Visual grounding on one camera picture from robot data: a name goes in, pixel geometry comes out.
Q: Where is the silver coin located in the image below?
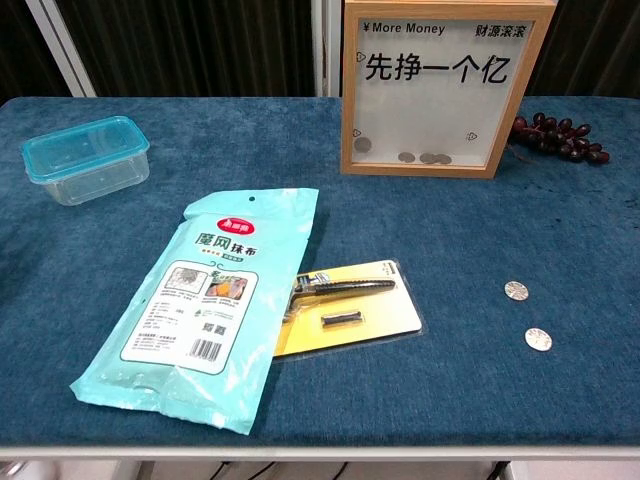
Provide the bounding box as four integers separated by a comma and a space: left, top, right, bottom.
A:
524, 327, 553, 353
503, 280, 530, 303

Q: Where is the wooden frame money box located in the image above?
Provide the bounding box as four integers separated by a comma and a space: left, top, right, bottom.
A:
340, 0, 557, 180

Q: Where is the black razor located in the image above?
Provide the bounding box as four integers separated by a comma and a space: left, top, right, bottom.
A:
284, 272, 398, 324

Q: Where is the black razor blade cartridge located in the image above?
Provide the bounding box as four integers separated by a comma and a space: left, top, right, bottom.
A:
319, 309, 364, 331

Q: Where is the yellow razor blister card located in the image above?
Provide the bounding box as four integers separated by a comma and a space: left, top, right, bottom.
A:
272, 258, 424, 358

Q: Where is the teal cleaning cloth package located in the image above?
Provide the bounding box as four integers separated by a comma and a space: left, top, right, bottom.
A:
69, 187, 320, 436

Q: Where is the blue tablecloth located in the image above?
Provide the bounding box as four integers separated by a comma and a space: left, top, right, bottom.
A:
0, 95, 640, 448

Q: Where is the black pleated partition panel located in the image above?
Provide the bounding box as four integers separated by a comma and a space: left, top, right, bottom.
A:
0, 0, 69, 101
54, 0, 317, 99
529, 0, 640, 99

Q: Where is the clear container with teal lid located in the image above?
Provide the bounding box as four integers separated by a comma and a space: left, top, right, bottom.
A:
20, 115, 151, 207

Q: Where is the dark red grape bunch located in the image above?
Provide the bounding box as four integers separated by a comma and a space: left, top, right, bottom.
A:
508, 112, 612, 165

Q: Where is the white partition frame post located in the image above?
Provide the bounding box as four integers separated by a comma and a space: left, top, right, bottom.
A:
312, 0, 346, 99
24, 0, 97, 99

